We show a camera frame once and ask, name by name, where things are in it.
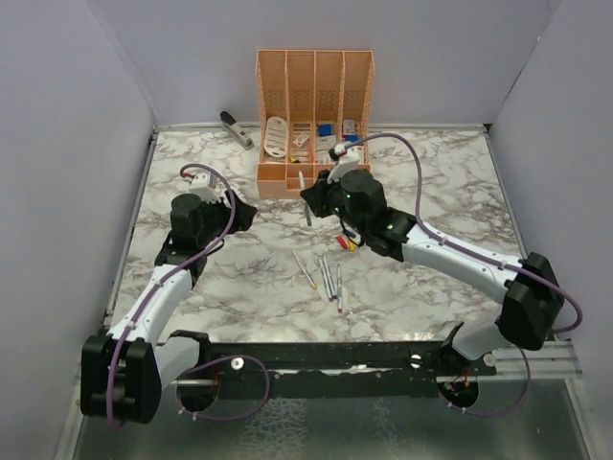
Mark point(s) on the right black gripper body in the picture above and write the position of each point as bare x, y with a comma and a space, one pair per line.
336, 207

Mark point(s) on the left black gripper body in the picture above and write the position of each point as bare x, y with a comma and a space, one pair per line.
217, 216

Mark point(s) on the white pen yellow tip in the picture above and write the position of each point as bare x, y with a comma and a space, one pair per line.
303, 269

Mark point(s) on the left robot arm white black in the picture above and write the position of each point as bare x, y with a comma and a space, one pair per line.
124, 372

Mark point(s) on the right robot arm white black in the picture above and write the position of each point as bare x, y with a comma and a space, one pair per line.
525, 289

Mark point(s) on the red pen cap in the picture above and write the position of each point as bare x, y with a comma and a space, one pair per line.
342, 242

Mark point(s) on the white pen purple tip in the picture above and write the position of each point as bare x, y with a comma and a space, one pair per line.
325, 279

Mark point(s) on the white pen blue tip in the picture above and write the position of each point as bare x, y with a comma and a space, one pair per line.
328, 275

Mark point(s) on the white pen red tip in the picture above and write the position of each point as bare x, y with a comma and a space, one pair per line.
339, 289

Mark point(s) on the white red box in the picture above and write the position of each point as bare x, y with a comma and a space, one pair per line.
357, 152

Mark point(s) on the white label packet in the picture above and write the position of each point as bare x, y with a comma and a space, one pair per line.
322, 147

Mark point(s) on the blue box in organizer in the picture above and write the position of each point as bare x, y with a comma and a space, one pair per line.
325, 130

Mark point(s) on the white oval card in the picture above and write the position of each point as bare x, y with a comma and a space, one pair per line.
276, 137

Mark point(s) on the small pink white box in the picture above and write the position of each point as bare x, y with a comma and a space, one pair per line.
350, 127

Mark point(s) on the black grey stapler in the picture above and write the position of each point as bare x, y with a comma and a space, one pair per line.
232, 127

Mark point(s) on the orange desk organizer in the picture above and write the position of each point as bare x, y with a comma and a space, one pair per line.
308, 88

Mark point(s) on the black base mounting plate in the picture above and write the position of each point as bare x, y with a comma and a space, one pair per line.
329, 370

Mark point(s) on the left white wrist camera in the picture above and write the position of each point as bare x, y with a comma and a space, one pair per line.
203, 185

